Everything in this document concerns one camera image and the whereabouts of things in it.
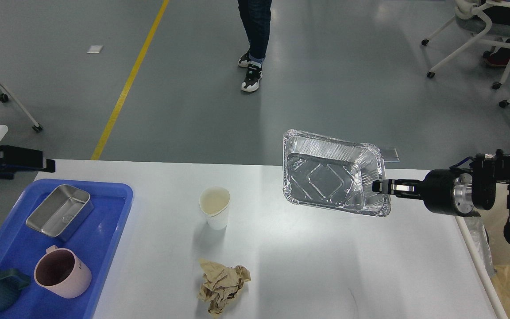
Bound stainless steel rectangular container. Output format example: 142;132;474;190
26;184;94;242

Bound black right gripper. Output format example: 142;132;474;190
372;170;479;217

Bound pink mug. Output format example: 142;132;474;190
34;245;93;299

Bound white plastic bin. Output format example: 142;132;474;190
456;188;510;319

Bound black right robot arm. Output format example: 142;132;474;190
372;149;510;244

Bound grey office chair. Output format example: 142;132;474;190
421;0;510;89

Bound plastic bag in bin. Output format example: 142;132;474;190
464;216;496;277

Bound blue plastic tray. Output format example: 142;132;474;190
0;179;133;319

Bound crumpled brown paper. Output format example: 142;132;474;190
197;258;251;319

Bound white paper cup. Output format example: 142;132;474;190
199;186;231;230

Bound aluminium foil tray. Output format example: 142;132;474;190
282;129;391;217

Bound floor outlet plate right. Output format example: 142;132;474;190
380;147;400;163

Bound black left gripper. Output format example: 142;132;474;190
0;145;55;180

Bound person in dark jeans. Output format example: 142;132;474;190
237;0;272;93

